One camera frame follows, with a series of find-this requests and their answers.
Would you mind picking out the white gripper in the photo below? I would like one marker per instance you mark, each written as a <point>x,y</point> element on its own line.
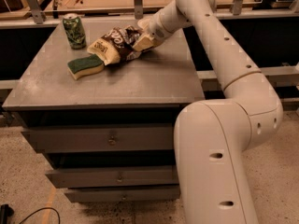
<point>154,31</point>

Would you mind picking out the brown chip bag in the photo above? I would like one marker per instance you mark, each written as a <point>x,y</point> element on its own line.
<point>116,45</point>

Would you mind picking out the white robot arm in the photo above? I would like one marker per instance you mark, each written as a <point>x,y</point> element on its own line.
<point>211,135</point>

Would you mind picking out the white paper plate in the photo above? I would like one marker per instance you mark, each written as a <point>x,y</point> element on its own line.
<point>143,23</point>

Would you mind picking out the green soda can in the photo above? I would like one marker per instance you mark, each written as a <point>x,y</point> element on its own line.
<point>74,31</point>

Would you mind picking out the green yellow sponge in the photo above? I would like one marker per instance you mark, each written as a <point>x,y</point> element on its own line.
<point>85,66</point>

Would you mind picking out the grey drawer cabinet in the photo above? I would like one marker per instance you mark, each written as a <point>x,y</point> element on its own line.
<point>149,90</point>

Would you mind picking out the top grey drawer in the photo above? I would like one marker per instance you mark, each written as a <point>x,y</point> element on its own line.
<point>75,139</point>

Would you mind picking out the grey drawer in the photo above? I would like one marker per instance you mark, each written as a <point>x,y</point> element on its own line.
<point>123,194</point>
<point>113,176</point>
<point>75,139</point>

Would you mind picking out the middle grey drawer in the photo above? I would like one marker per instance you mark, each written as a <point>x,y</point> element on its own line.
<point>113,176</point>

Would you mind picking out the bottom grey drawer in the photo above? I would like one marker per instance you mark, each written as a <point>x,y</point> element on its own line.
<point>123,194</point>

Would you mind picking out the grey metal rail frame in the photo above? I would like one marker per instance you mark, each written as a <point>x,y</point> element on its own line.
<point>283,74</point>

